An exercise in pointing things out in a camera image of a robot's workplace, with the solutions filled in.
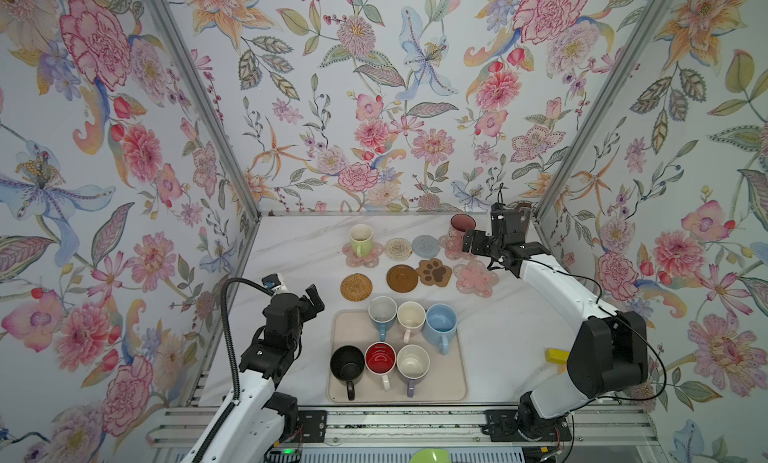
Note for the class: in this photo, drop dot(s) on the pink flower coaster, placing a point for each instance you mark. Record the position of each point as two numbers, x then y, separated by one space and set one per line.
369 261
474 278
452 246

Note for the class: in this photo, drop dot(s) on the beige serving tray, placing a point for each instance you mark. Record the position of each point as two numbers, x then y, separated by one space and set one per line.
444 383

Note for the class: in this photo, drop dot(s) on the round brown wooden coaster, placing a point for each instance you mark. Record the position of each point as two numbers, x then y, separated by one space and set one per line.
402 278

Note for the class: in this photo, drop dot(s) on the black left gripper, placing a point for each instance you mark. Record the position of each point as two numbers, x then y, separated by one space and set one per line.
303 303

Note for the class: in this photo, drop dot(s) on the green object below rail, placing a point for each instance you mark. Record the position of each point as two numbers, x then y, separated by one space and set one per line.
431 455

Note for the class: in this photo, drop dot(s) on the pink flower coaster left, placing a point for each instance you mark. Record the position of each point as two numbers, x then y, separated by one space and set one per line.
369 261

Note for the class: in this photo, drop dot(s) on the light blue woven coaster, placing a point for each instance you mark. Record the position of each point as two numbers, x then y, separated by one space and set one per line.
425 246

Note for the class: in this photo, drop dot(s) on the multicolour zigzag woven coaster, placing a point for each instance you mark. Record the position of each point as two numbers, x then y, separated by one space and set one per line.
398 249

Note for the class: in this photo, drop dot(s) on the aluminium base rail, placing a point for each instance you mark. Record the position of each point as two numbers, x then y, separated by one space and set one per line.
462 425

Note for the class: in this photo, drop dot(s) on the red inside white mug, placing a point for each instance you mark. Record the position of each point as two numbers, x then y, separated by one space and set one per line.
380 360

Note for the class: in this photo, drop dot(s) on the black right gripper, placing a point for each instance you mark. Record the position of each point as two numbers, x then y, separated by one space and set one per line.
479 236

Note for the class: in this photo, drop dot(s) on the round rattan woven coaster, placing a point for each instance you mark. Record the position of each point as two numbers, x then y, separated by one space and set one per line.
356 287

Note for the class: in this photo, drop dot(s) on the yellow block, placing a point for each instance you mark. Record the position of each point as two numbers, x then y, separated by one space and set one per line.
556 356

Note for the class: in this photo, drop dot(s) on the cork paw print coaster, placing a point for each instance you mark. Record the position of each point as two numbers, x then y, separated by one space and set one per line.
433 272

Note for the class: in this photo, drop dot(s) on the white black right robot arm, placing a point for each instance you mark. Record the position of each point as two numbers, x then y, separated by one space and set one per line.
610 351

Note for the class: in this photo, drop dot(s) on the pink flower coaster front right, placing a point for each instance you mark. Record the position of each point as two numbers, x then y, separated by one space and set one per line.
474 278

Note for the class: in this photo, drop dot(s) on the cream white mug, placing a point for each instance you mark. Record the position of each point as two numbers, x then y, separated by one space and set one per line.
411 317

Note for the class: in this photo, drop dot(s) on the pink mug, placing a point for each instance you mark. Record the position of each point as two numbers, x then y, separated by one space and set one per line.
461 223

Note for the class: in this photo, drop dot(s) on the white mug purple handle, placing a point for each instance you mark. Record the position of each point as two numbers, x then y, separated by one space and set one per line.
413 363

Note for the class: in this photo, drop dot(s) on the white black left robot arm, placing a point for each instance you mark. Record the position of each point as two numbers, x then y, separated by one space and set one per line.
254 415

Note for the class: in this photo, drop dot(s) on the black mug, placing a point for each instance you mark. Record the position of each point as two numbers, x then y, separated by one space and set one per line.
347 365

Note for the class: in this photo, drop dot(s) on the light blue mug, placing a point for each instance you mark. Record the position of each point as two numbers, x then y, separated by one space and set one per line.
440 326

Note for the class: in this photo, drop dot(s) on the pink flower coaster back right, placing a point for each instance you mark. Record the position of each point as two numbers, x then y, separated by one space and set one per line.
452 246

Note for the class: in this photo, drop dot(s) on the white mug green outside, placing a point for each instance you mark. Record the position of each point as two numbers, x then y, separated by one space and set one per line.
361 239

